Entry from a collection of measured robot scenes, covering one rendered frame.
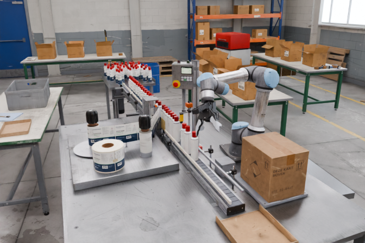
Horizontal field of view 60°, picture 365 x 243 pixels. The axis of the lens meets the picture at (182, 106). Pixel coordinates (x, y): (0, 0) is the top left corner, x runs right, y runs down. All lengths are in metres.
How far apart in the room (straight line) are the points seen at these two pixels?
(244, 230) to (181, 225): 0.31
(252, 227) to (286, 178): 0.34
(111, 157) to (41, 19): 7.90
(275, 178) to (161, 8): 8.41
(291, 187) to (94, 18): 8.40
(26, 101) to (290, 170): 2.93
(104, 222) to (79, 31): 8.25
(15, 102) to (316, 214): 3.15
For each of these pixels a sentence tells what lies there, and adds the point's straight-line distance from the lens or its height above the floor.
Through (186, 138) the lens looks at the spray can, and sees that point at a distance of 2.19.
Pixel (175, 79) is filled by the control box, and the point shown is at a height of 1.36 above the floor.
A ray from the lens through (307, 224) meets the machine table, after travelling 1.79.
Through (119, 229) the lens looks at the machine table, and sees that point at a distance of 1.70.
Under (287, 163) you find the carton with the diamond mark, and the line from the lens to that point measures 1.80.
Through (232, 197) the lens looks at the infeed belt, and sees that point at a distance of 1.81.
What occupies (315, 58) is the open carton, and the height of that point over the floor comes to 0.94.
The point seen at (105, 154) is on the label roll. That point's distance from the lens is 2.03.
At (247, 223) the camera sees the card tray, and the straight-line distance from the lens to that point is 1.72.
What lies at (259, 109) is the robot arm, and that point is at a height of 1.23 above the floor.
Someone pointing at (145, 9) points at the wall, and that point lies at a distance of 9.73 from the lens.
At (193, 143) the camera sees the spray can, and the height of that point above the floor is 1.01.
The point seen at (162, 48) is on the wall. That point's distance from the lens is 9.88.
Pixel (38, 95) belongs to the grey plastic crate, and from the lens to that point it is 3.85.
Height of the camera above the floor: 1.88
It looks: 18 degrees down
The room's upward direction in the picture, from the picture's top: 1 degrees counter-clockwise
